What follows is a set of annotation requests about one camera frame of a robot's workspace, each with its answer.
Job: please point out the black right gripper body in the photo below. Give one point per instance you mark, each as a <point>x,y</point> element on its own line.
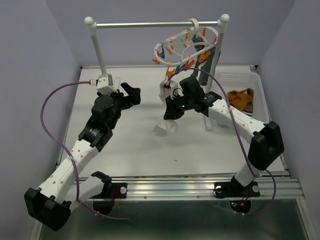
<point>178,105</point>

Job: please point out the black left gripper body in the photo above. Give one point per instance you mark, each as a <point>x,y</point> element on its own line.
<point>121,102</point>

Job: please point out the white clip hanger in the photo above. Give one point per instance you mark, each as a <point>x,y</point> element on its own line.
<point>186,48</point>

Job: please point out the grey sock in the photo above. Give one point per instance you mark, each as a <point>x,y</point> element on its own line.
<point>205,65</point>

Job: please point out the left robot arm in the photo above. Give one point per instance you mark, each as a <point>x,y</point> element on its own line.
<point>53,201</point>

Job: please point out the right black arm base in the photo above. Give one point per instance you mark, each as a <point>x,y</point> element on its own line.
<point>233,189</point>

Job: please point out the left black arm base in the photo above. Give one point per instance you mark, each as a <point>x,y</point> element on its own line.
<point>101,186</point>

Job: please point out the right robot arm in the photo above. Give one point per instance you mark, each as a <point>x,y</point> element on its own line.
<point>265,139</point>

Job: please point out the mustard yellow sock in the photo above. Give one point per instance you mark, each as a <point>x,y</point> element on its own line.
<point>238,100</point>

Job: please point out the white plastic basket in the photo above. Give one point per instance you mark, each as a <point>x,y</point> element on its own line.
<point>240,81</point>

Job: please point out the striped maroon white sock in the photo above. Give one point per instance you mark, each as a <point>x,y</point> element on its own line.
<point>250,105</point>

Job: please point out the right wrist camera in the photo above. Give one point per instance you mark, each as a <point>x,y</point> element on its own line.
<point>170,88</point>

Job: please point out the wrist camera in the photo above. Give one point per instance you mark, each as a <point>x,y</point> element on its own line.
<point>105,84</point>
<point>170,88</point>

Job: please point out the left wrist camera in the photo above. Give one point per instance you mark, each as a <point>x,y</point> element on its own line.
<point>105,84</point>

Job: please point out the aluminium rail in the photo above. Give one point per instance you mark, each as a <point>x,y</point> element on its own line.
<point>200,188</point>

